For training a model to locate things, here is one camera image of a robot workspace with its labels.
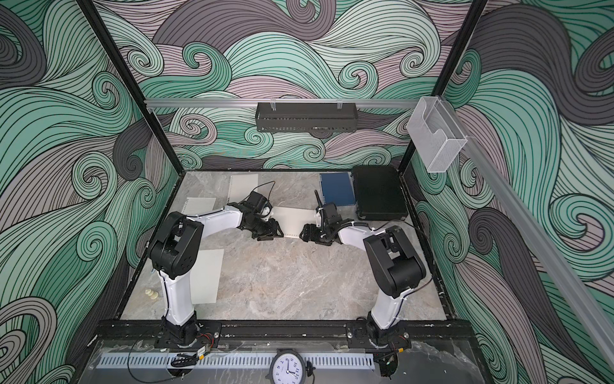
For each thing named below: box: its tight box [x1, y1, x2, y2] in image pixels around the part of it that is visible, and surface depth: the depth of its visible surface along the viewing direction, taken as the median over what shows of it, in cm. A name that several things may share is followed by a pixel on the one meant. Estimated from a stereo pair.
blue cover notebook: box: [319, 172, 356, 207], surface depth 117 cm
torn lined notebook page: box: [180, 196, 217, 216], surface depth 109 cm
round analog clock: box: [265, 348, 307, 384], surface depth 67 cm
